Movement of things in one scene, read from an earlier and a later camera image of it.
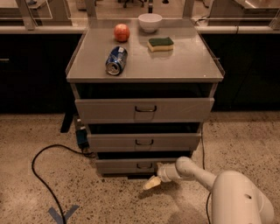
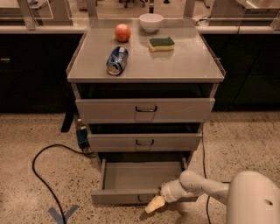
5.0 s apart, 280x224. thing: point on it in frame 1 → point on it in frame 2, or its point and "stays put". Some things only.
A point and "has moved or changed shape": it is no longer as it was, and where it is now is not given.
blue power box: [82, 141] stays put
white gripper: [164, 173] → [167, 192]
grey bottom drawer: [130, 165] has moved or changed shape
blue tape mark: [59, 218] stays put
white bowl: [150, 22] stays put
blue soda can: [116, 59] stays put
